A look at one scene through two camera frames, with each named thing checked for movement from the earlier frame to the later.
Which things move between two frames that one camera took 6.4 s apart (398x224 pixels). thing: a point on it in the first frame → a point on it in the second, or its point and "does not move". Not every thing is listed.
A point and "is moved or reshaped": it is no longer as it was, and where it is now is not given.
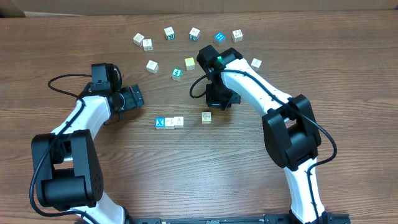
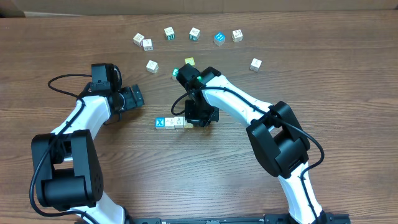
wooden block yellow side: x=206 y=117 is moved or reshaped
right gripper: x=214 y=102 → x=194 y=119
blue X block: x=160 y=123 does not move
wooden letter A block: x=178 y=122 does not move
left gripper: x=130 y=99 does not move
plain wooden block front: x=169 y=122 does not move
